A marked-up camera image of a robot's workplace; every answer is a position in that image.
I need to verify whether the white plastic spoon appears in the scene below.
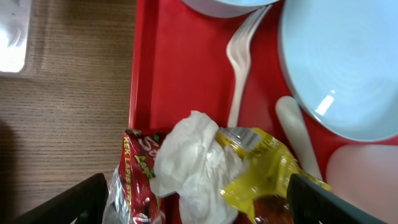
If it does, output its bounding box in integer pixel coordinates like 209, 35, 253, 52
275, 96, 323, 180

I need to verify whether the red plastic tray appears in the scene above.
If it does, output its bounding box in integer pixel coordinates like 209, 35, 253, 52
129, 0, 397, 178

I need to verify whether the yellow snack wrapper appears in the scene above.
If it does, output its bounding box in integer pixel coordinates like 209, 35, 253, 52
215, 127, 331, 223

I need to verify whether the light blue bowl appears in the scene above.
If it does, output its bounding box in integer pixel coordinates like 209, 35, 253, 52
182, 0, 278, 18

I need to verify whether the white plastic fork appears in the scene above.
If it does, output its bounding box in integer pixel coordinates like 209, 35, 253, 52
226, 4, 272, 128

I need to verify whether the white tissue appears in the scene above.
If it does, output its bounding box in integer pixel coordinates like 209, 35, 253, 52
150, 111, 243, 224

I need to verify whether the pink plastic cup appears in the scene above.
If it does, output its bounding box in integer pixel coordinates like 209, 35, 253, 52
326, 144, 397, 223

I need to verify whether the clear plastic waste bin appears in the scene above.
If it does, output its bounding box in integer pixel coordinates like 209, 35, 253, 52
1, 0, 33, 77

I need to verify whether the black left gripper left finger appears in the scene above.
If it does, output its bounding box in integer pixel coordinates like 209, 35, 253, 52
12, 173, 109, 224

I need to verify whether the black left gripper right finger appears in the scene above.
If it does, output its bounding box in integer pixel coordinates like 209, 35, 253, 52
287, 174, 384, 224

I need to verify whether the red snack wrapper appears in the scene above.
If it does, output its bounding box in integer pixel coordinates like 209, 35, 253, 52
102, 129, 166, 224

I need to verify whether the light blue plate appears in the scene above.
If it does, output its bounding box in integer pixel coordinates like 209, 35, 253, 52
279, 0, 397, 142

